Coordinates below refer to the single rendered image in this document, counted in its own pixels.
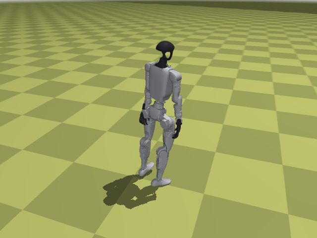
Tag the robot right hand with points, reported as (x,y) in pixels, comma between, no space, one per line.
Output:
(177,129)

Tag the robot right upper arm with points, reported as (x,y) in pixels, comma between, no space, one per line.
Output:
(175,77)

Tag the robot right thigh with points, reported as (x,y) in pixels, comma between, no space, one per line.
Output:
(168,125)

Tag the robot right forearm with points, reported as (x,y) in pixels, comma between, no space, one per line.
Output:
(177,109)

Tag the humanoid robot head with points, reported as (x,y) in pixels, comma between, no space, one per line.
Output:
(164,47)

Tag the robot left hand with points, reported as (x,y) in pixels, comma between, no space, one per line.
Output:
(142,120)

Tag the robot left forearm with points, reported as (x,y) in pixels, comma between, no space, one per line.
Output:
(148,98)

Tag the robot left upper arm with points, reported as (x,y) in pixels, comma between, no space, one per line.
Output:
(147,69)

